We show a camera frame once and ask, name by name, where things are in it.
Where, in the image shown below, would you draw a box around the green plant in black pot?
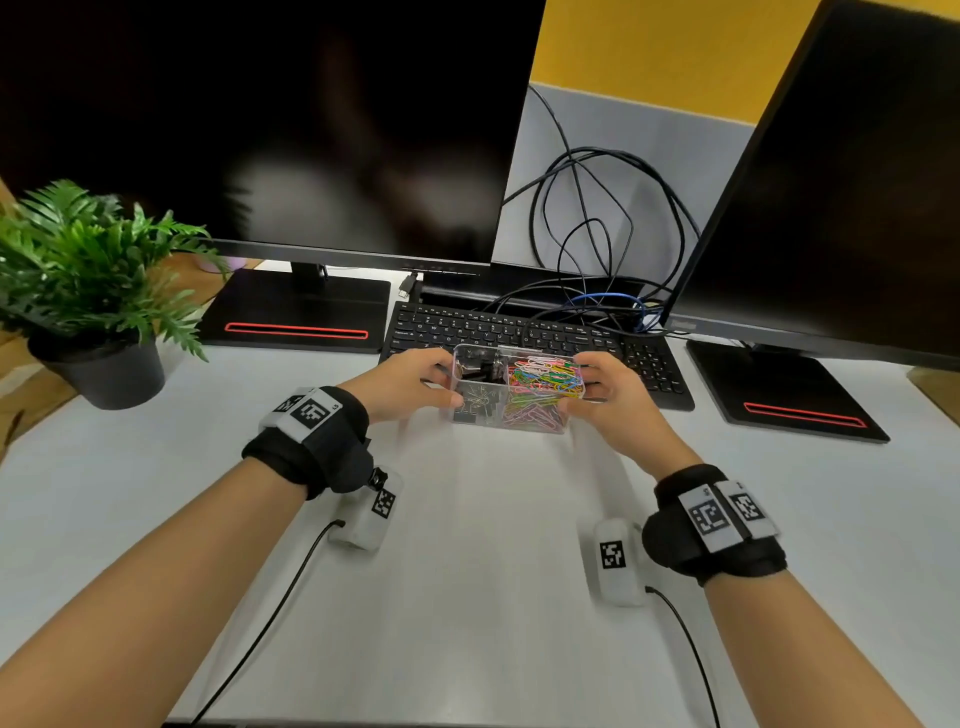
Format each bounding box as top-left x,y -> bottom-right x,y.
0,179 -> 230,412

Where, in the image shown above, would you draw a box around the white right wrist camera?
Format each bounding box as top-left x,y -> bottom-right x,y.
588,517 -> 650,609

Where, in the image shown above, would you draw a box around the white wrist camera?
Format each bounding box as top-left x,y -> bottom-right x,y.
588,517 -> 650,609
327,468 -> 406,554

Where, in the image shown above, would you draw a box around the black right camera cable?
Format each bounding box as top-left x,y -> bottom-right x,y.
644,586 -> 723,728

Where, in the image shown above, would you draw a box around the person's right forearm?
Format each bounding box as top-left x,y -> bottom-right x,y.
702,571 -> 924,728

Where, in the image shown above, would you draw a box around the person's left hand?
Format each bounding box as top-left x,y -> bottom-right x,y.
337,347 -> 466,427

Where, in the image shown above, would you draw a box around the grey desk partition panel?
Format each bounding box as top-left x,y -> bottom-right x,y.
491,82 -> 759,283

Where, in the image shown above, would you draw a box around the blue cable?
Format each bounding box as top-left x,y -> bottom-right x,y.
566,292 -> 665,331

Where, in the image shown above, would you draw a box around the black wrist strap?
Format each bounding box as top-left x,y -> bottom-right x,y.
641,463 -> 789,588
241,386 -> 374,502

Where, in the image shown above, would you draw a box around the black left camera cable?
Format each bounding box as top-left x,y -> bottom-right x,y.
187,518 -> 348,728

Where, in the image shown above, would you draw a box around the clear plastic divided box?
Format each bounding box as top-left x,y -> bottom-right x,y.
448,343 -> 589,436

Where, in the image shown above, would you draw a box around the black monitor stand red stripe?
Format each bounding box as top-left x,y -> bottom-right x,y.
686,338 -> 892,445
196,262 -> 394,355

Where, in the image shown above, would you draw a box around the black camera cable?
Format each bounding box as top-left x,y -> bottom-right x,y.
644,586 -> 723,728
187,518 -> 348,728

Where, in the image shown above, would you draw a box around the person's right hand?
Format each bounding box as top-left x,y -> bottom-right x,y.
558,352 -> 705,483

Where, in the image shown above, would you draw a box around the heap of sorted paper clips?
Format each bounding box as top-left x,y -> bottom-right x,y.
503,356 -> 586,435

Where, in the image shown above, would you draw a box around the black keyboard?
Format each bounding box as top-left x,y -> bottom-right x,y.
380,301 -> 697,412

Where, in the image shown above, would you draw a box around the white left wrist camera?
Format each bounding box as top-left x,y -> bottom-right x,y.
327,468 -> 406,554

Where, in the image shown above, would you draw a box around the person's left forearm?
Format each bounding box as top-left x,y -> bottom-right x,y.
0,458 -> 309,728

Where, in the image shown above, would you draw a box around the brown cardboard box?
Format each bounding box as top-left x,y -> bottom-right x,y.
907,365 -> 960,429
0,176 -> 264,466

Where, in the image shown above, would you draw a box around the bundle of black cables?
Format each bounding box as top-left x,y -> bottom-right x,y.
502,86 -> 703,335

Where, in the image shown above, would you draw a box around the black computer monitor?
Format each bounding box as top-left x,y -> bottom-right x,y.
663,0 -> 960,373
0,0 -> 549,273

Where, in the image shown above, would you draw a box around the black right wrist strap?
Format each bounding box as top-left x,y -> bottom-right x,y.
641,463 -> 789,588

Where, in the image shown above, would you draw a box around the black left wrist strap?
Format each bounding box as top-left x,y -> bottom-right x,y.
241,386 -> 374,502

